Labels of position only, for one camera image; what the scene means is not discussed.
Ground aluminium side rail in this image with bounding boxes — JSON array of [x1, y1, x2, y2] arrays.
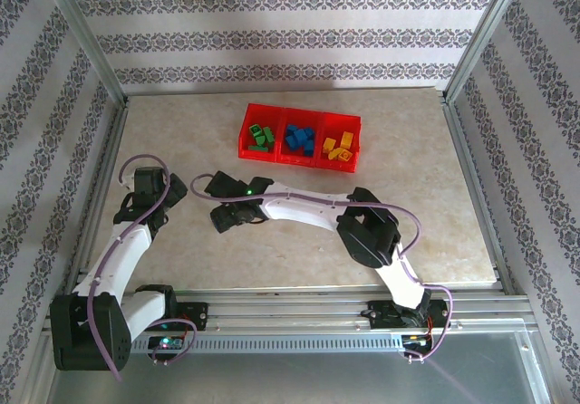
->
[[63, 98, 132, 299], [440, 91, 520, 297]]

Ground aluminium mounting rail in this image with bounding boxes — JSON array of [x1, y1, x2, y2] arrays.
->
[[43, 285, 534, 335]]

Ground red three-compartment bin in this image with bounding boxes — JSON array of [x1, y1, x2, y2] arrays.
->
[[236, 101, 363, 175]]

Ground aluminium corner post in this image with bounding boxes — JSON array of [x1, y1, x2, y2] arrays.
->
[[440, 0, 536, 104], [38, 0, 130, 106]]

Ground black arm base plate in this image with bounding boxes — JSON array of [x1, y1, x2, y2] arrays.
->
[[174, 301, 210, 332], [367, 298, 450, 331]]

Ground slotted grey cable duct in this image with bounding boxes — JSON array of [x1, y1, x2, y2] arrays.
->
[[129, 334, 407, 356]]

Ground grey metal sheet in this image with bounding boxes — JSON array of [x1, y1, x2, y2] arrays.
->
[[26, 331, 556, 404]]

